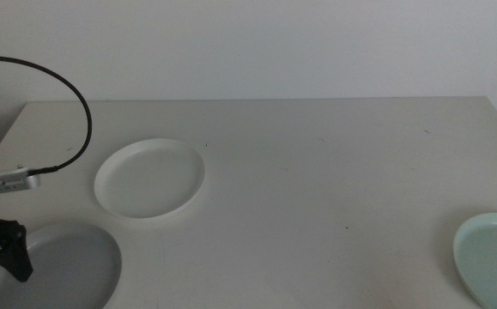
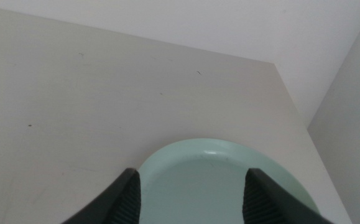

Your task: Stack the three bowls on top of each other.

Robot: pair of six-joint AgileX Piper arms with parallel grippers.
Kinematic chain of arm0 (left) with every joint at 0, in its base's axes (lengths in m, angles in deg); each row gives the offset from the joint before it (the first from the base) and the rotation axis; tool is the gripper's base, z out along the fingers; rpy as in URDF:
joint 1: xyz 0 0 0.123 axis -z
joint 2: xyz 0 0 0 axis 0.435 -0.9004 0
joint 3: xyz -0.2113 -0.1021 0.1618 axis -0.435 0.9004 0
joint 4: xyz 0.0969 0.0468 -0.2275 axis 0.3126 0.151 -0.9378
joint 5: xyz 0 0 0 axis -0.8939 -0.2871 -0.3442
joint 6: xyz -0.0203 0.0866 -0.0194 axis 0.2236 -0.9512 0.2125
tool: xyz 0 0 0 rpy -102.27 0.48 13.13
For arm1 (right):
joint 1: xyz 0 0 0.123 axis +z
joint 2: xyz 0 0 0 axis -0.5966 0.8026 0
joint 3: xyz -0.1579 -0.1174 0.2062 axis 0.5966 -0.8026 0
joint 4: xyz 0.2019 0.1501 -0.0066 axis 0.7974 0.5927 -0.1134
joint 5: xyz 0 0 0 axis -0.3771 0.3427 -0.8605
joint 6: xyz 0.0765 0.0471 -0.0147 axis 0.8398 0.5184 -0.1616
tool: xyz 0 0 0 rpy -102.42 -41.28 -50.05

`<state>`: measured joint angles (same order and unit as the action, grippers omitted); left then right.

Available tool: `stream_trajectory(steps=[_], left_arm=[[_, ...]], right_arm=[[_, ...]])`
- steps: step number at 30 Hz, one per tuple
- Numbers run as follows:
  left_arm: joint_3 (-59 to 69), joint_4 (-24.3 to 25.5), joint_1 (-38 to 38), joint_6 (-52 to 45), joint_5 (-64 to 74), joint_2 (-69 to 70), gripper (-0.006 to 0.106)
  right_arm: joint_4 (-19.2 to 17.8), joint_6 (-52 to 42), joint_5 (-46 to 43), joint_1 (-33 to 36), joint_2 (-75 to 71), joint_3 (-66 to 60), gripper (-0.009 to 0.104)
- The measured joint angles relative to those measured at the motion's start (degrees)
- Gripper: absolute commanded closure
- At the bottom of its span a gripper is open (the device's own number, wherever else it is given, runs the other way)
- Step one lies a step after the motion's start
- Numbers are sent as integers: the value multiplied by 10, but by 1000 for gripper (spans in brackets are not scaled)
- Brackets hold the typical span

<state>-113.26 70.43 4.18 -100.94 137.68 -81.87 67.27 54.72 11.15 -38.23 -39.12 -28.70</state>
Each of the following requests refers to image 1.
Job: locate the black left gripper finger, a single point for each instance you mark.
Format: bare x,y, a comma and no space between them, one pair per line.
14,253

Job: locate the grey shallow bowl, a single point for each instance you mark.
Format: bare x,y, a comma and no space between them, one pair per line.
72,266

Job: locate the white shallow bowl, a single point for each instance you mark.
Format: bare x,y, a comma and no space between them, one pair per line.
149,180

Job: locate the mint green shallow bowl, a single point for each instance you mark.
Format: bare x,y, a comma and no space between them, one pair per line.
495,264

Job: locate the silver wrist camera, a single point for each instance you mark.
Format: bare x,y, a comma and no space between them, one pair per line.
10,182

